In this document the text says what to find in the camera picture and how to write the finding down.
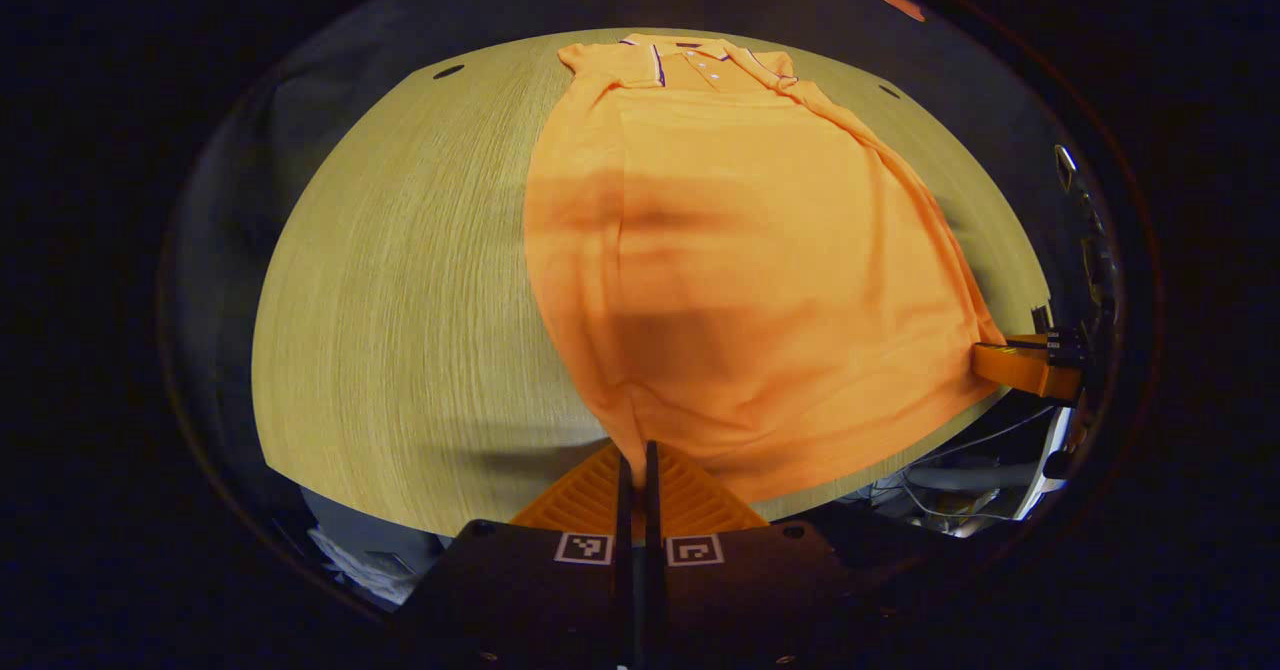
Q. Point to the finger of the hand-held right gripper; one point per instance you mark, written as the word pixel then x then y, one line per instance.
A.
pixel 1030 368

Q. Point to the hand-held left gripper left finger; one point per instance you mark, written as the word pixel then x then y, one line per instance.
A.
pixel 623 550

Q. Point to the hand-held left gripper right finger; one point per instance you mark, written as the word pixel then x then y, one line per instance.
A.
pixel 653 550

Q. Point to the orange T-shirt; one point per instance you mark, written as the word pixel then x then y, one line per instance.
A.
pixel 750 250

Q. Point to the white object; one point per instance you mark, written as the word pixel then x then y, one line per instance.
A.
pixel 1050 450

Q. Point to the grey cloth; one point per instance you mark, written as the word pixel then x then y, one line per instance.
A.
pixel 360 560

